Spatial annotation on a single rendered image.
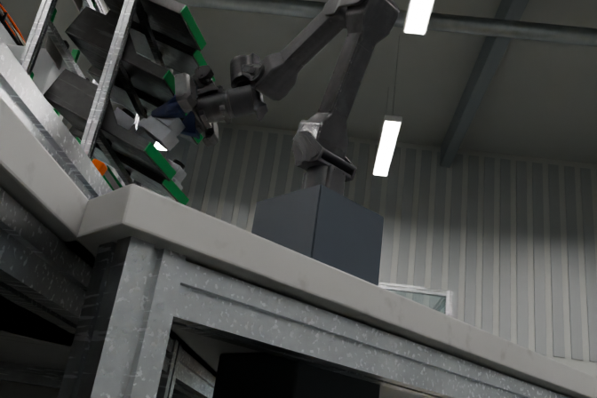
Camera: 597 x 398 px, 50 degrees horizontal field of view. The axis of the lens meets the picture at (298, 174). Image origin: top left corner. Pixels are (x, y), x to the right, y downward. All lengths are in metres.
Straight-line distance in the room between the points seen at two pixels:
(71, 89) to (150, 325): 0.97
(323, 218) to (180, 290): 0.43
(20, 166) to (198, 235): 0.13
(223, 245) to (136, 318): 0.08
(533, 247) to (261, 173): 4.30
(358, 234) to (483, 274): 9.03
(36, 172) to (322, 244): 0.52
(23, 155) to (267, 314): 0.23
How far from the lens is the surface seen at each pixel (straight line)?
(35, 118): 0.58
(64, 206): 0.45
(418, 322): 0.62
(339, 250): 0.89
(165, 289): 0.45
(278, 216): 0.93
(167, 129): 1.26
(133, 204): 0.43
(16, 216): 0.42
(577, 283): 10.33
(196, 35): 1.44
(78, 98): 1.35
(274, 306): 0.51
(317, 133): 0.99
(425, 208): 10.09
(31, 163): 0.40
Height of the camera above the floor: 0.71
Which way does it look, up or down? 24 degrees up
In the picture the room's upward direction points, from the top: 8 degrees clockwise
